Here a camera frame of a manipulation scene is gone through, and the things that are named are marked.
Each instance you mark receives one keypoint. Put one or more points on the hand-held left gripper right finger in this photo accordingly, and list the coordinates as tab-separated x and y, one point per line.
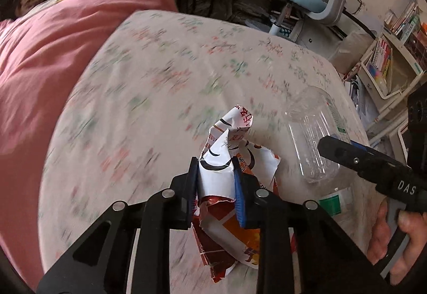
239	195

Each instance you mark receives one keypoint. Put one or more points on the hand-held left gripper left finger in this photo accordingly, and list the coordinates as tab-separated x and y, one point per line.
192	184

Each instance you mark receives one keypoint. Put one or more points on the red snack wrapper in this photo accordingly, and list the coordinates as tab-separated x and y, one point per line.
216	160

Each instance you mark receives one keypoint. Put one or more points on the clear plastic bottle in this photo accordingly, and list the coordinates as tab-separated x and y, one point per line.
313	133

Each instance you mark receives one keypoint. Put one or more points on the books in white rack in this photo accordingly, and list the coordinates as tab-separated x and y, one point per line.
380	58

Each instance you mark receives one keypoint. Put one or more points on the clear plastic bag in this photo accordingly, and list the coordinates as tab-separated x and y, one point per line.
353	43

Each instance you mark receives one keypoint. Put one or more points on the stack of papers and booklets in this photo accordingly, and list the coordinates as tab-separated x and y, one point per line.
358	97

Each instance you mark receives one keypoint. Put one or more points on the white book rack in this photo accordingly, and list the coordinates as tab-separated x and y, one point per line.
405	70

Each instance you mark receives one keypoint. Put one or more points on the floral tablecloth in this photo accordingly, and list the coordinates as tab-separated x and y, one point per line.
133	113

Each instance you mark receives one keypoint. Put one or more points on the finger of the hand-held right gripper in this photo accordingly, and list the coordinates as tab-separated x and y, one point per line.
343	153

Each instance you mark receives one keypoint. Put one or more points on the black bags under desk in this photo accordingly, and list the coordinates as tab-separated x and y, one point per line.
230	5

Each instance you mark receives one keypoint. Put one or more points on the pink duvet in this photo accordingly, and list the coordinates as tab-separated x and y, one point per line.
50	63

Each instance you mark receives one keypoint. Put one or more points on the row of upright books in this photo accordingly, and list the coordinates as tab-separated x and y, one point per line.
405	22

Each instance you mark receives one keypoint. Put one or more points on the person's right hand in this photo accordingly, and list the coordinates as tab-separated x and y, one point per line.
417	240

